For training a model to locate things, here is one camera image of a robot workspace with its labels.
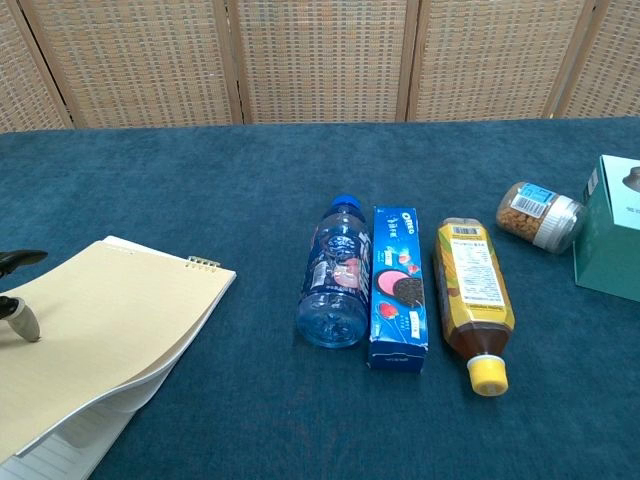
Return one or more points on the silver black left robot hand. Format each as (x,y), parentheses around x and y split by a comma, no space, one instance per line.
(22,320)

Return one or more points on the tan spiral lined notebook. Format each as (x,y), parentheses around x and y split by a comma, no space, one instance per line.
(100,325)

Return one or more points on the dark blue tablecloth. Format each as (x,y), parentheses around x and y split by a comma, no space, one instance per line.
(300,425)

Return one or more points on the blue plastic water bottle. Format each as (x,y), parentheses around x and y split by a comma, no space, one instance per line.
(332,280)

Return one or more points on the blue Oreo cookie box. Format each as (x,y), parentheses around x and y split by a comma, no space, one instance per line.
(398,300)

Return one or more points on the woven rattan folding screen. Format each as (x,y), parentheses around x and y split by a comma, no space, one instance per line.
(320,60)

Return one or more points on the yellow-capped tea bottle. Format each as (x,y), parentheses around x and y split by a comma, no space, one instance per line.
(472,285)

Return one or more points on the clear jar of nuts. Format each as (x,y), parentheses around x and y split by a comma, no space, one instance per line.
(535,215)

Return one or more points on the teal speaker box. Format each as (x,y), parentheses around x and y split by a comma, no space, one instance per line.
(607,250)

